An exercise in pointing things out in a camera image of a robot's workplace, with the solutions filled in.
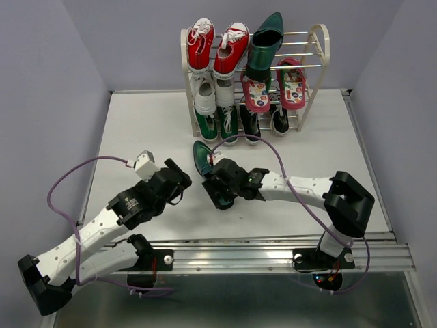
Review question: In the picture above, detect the red sneaker right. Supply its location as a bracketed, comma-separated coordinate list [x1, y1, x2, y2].
[213, 22, 250, 80]

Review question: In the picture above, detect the white sneaker right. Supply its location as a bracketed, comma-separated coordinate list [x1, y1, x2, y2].
[214, 78, 235, 107]

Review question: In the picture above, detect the cream metal shoe shelf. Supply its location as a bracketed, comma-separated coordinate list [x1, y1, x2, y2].
[180, 24, 330, 137]

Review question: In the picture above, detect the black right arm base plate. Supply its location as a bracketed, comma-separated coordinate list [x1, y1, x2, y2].
[292, 248, 355, 273]

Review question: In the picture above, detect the green sneaker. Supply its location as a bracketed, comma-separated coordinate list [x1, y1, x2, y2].
[217, 106, 238, 146]
[195, 111, 218, 142]

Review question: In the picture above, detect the red sneaker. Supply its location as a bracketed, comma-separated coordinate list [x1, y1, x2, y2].
[186, 18, 215, 72]
[213, 22, 250, 80]

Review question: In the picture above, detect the white sneaker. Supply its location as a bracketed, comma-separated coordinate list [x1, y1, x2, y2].
[214, 78, 235, 107]
[191, 72, 216, 116]

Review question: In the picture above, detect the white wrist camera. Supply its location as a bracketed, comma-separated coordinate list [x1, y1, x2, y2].
[207, 151, 227, 166]
[134, 150, 160, 181]

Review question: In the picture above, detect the red sneaker left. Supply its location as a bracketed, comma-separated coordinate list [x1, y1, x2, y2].
[186, 18, 215, 72]

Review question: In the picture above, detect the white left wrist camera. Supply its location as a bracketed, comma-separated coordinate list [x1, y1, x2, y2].
[134, 150, 160, 181]

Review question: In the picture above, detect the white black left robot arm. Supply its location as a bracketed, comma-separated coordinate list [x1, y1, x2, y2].
[18, 154, 192, 316]

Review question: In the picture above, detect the green loafer front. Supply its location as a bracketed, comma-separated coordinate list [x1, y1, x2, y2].
[245, 12, 284, 81]

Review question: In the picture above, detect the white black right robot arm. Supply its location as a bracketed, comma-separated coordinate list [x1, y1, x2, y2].
[198, 159, 375, 271]

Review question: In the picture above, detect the pink letter sandal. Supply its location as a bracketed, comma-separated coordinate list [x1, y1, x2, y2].
[240, 72, 271, 114]
[276, 68, 306, 111]

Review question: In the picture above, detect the green sneaker left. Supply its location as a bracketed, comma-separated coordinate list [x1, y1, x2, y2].
[195, 111, 218, 142]

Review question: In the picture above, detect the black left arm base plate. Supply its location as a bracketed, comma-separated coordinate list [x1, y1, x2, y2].
[124, 249, 174, 272]

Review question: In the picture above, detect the green sneaker right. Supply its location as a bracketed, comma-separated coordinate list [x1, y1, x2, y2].
[217, 106, 238, 146]

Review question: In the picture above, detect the black canvas sneaker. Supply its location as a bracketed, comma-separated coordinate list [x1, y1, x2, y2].
[239, 105, 261, 145]
[269, 93, 290, 136]

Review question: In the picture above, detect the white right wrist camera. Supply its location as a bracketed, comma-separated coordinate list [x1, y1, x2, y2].
[207, 151, 227, 166]

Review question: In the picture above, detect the white sneaker left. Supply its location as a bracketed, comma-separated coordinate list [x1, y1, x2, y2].
[191, 72, 216, 116]

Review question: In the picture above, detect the green loafer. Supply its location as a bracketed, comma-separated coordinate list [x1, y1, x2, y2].
[193, 141, 242, 210]
[245, 12, 284, 81]

